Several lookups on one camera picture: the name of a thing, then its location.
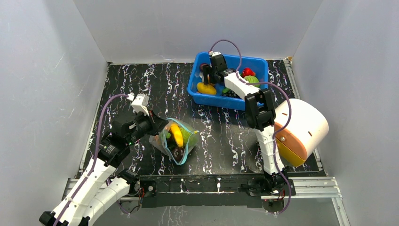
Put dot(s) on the dark purple toy plum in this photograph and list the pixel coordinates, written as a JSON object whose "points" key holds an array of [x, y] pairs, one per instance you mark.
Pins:
{"points": [[178, 153]]}

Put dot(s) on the red toy pepper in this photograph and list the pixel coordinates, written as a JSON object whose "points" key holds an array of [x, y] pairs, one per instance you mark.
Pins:
{"points": [[247, 72]]}

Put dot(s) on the yellow toy mango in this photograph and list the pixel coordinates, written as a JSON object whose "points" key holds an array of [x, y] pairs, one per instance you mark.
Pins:
{"points": [[207, 89]]}

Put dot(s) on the black front rail frame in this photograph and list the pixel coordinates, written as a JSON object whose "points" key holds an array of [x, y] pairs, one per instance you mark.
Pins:
{"points": [[232, 190]]}

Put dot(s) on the blue plastic bin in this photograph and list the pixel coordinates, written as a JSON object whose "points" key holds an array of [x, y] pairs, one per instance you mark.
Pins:
{"points": [[258, 65]]}

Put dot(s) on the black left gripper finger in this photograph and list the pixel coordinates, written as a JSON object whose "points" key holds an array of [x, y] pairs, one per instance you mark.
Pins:
{"points": [[154, 131], [157, 122]]}

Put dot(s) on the black toy grape bunch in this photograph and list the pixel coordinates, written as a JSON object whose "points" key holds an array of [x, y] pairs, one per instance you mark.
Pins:
{"points": [[229, 93]]}

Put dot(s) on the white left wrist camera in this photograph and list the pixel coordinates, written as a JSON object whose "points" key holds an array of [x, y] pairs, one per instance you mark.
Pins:
{"points": [[140, 103]]}

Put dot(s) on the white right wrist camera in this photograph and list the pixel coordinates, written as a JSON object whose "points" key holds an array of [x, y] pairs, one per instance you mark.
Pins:
{"points": [[214, 53]]}

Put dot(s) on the clear zip top bag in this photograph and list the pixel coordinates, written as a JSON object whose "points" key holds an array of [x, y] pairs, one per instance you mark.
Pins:
{"points": [[167, 152]]}

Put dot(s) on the yellow toy banana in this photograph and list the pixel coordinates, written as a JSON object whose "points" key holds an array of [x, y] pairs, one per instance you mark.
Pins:
{"points": [[177, 134]]}

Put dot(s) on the green toy cabbage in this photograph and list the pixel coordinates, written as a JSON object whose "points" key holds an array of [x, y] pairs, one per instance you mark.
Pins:
{"points": [[189, 138]]}

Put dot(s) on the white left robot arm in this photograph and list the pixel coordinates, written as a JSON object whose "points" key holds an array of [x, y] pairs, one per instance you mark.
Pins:
{"points": [[86, 201]]}

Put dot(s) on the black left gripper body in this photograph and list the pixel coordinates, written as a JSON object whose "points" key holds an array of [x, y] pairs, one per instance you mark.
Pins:
{"points": [[144, 126]]}

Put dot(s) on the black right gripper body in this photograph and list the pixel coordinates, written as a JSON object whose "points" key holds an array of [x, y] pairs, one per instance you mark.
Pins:
{"points": [[208, 71]]}

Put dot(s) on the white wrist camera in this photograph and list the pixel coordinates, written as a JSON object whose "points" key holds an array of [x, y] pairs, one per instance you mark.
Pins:
{"points": [[214, 53], [140, 103]]}

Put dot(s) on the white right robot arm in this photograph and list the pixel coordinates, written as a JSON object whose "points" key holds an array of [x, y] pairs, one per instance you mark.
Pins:
{"points": [[259, 109]]}

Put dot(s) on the striped green toy melon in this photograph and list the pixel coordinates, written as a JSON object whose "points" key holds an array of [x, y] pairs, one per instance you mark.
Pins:
{"points": [[252, 79]]}

